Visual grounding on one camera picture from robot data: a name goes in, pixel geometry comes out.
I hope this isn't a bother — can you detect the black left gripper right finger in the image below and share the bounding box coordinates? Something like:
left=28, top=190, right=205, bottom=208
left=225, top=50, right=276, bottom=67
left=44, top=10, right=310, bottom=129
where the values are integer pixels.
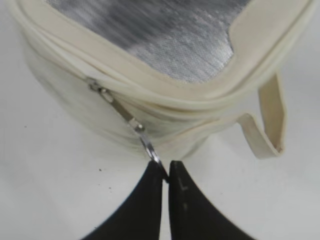
left=168, top=161, right=252, bottom=240

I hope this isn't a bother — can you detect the cream bag with silver lid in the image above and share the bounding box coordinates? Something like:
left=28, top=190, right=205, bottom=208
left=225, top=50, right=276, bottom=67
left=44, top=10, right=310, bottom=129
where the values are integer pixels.
left=8, top=0, right=316, bottom=160

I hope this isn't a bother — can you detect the silver zipper pull ring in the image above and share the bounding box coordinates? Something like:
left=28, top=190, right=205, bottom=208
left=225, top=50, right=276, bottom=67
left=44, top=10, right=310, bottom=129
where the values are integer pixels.
left=87, top=77, right=170, bottom=183

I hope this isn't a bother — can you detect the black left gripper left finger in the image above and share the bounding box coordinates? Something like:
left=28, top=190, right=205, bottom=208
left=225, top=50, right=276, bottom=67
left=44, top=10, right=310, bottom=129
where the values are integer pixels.
left=84, top=160, right=164, bottom=240

